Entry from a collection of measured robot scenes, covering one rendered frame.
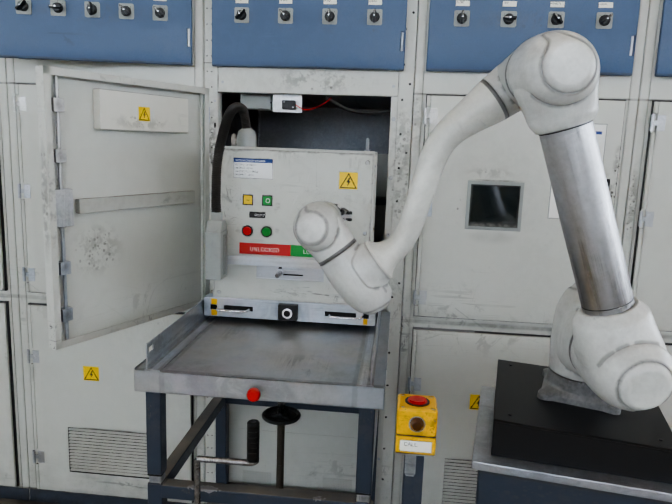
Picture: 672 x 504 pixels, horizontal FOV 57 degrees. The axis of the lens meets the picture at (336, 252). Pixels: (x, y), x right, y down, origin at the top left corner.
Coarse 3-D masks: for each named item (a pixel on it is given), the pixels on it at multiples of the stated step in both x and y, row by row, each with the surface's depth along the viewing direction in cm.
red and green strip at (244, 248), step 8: (240, 248) 191; (248, 248) 191; (256, 248) 191; (264, 248) 190; (272, 248) 190; (280, 248) 190; (288, 248) 190; (296, 248) 189; (296, 256) 190; (304, 256) 190; (312, 256) 189
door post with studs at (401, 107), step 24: (408, 0) 196; (408, 24) 197; (408, 48) 198; (408, 72) 199; (408, 96) 201; (408, 120) 202; (408, 144) 203; (408, 168) 205; (384, 432) 221; (384, 456) 223; (384, 480) 224
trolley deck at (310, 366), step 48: (240, 336) 182; (288, 336) 183; (336, 336) 185; (384, 336) 186; (144, 384) 153; (192, 384) 152; (240, 384) 151; (288, 384) 149; (336, 384) 148; (384, 384) 148
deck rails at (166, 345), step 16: (176, 320) 172; (192, 320) 185; (208, 320) 195; (160, 336) 160; (176, 336) 172; (192, 336) 179; (368, 336) 185; (160, 352) 161; (176, 352) 165; (368, 352) 170; (160, 368) 153; (368, 368) 158; (368, 384) 148
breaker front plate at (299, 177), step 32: (224, 160) 187; (288, 160) 185; (320, 160) 184; (352, 160) 183; (224, 192) 189; (256, 192) 188; (288, 192) 187; (320, 192) 186; (352, 192) 185; (256, 224) 190; (288, 224) 188; (352, 224) 186; (288, 256) 190; (224, 288) 194; (256, 288) 193; (288, 288) 192; (320, 288) 191
